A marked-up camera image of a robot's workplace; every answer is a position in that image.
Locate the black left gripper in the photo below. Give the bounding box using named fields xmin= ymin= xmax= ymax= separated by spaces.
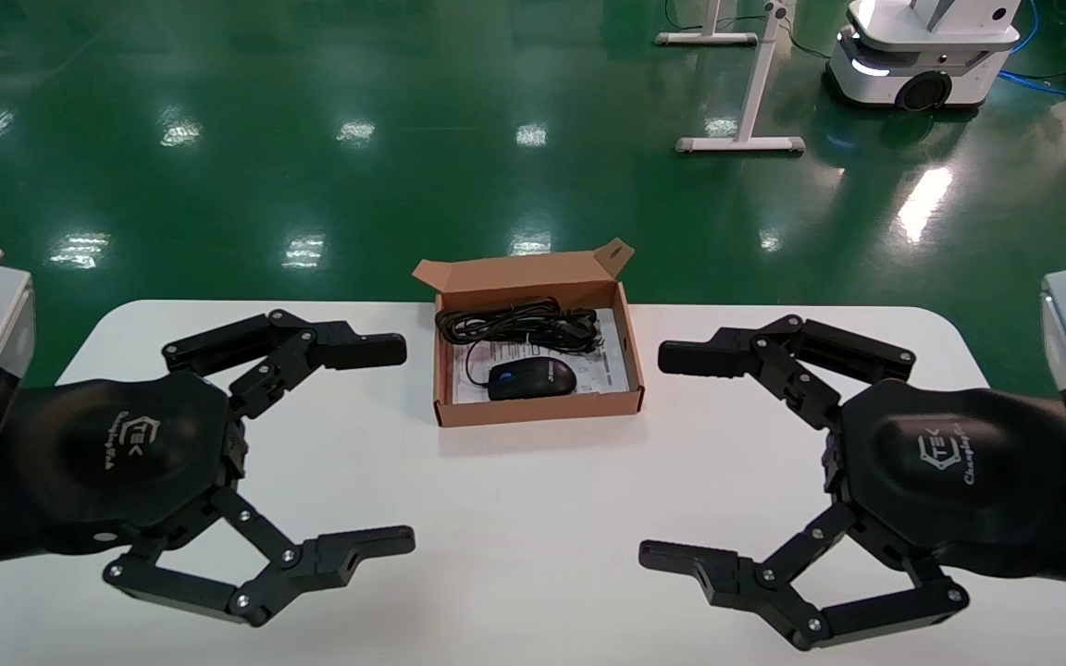
xmin=0 ymin=310 xmax=416 ymax=631

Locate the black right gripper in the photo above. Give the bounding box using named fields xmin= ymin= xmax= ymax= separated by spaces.
xmin=638 ymin=314 xmax=1066 ymax=651

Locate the black wired computer mouse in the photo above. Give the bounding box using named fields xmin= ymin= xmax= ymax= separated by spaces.
xmin=465 ymin=340 xmax=580 ymax=402

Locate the black USB cable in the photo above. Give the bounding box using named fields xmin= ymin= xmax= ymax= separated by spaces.
xmin=435 ymin=296 xmax=601 ymax=357

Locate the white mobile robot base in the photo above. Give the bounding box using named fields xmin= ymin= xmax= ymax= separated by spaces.
xmin=824 ymin=0 xmax=1023 ymax=114

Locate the brown cardboard box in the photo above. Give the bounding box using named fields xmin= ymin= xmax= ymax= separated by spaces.
xmin=413 ymin=237 xmax=647 ymax=428

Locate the white printed instruction sheet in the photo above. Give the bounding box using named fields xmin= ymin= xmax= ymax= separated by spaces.
xmin=452 ymin=310 xmax=632 ymax=405

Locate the white metal stand leg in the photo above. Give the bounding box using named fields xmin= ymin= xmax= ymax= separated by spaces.
xmin=655 ymin=0 xmax=762 ymax=47
xmin=676 ymin=0 xmax=806 ymax=155

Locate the thin black floor cable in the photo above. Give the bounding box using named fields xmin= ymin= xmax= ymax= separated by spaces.
xmin=665 ymin=0 xmax=832 ymax=59

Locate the blue floor cable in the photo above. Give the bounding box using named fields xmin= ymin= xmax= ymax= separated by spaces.
xmin=996 ymin=0 xmax=1066 ymax=99

